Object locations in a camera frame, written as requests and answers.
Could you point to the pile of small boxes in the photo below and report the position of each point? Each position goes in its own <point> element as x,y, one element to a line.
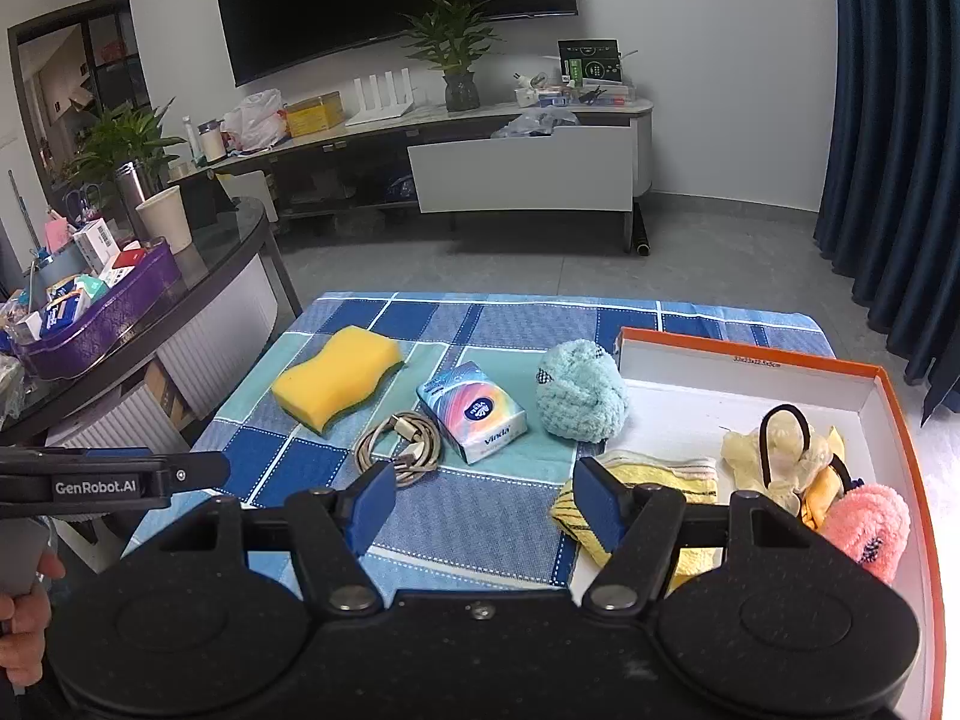
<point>90,285</point>

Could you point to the white paper cup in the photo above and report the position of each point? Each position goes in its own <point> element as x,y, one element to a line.
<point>166,221</point>

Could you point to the dark glass vase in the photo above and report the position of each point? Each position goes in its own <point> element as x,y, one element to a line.
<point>462,92</point>

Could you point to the orange white box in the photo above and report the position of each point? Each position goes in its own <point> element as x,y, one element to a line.
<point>675,405</point>

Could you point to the yellow striped towel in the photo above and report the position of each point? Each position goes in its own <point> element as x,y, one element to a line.
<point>660,472</point>

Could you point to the black green box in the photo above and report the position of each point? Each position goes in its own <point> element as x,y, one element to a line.
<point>590,64</point>

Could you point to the cream lace hair scrunchie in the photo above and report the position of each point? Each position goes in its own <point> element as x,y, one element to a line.
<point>750,457</point>

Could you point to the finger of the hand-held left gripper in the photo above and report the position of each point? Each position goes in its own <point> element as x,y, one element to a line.
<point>112,453</point>
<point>199,472</point>

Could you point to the pink fuzzy scrunchie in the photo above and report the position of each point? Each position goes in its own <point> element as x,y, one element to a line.
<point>870,525</point>

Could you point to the yellow sponge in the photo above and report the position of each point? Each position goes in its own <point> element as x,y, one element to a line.
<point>337,379</point>

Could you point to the white television cabinet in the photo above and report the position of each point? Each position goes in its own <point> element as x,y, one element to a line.
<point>450,118</point>

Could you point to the black rolled mat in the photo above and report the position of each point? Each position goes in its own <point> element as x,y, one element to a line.
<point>640,229</point>

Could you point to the leafy table plant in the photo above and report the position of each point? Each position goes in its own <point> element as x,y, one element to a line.
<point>120,135</point>

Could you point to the white jar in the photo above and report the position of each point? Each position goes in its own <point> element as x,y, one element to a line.
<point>212,142</point>

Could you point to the teal fuzzy scrunchie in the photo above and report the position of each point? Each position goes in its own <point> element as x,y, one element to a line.
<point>581,390</point>

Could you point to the crumpled clear plastic bag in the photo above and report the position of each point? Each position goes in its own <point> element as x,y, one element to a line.
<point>536,124</point>

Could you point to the white cabinet drawer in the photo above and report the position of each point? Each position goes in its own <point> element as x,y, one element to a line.
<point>525,165</point>

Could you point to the dark blue curtain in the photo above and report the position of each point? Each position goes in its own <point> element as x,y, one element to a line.
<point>885,127</point>

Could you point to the person's left hand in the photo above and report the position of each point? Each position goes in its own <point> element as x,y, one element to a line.
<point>26,630</point>

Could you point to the white plastic bag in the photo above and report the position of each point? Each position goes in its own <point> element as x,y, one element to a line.
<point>255,120</point>

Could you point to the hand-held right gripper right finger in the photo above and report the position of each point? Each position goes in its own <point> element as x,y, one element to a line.
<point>600,502</point>

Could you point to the stainless steel bottle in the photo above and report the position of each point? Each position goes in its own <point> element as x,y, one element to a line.
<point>135,195</point>

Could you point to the yellow box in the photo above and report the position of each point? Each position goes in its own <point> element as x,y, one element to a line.
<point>315,116</point>

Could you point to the black wall television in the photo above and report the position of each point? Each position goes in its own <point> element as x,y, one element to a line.
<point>375,0</point>

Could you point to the blue plaid cloth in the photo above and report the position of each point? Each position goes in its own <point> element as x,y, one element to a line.
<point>495,315</point>

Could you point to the colourful tissue pack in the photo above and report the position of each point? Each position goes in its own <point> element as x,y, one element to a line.
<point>472,412</point>

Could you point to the green bamboo plant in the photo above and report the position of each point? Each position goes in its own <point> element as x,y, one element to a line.
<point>450,30</point>

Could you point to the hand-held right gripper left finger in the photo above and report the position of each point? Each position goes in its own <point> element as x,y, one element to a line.
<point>375,502</point>

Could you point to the clear tray of small items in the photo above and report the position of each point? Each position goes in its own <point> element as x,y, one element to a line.
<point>577,96</point>

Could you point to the glass top table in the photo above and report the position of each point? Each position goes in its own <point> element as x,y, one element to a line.
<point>217,255</point>

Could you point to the white bottle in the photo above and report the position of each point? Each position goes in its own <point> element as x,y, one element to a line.
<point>192,142</point>

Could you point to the purple tray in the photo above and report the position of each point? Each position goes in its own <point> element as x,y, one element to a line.
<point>112,322</point>

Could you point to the white router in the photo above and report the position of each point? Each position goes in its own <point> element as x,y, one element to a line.
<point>379,101</point>

